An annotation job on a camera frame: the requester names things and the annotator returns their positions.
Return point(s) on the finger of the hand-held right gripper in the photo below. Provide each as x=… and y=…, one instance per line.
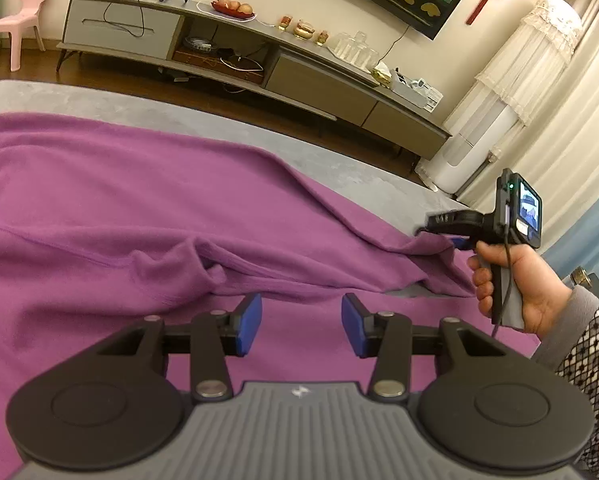
x=452, y=222

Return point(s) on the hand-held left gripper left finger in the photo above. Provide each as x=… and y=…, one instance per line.
x=250, y=324

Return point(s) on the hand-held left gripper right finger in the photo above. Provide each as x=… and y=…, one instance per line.
x=353, y=324

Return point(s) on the purple garment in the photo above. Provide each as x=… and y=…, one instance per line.
x=129, y=220

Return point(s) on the person's right forearm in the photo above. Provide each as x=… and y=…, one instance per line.
x=587, y=360

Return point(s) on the person's right hand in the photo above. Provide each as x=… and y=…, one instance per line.
x=532, y=285

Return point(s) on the blue curtain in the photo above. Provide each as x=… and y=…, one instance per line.
x=584, y=240

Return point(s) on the cream curtain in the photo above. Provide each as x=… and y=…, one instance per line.
x=564, y=125

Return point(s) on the white standing air conditioner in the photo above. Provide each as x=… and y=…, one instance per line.
x=499, y=95

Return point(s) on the white storage box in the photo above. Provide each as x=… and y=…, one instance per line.
x=415, y=89

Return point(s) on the gold tissue box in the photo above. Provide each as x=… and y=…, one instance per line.
x=382, y=75

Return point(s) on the glass cup set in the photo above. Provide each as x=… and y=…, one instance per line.
x=355, y=45

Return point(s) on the gold ornament bowl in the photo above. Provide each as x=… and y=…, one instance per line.
x=304, y=29

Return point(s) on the grey low media cabinet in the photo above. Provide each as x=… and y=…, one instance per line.
x=259, y=60

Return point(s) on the red fruit plate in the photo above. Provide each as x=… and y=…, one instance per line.
x=233, y=9

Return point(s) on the pink plastic chair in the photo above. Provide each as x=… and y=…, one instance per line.
x=16, y=22

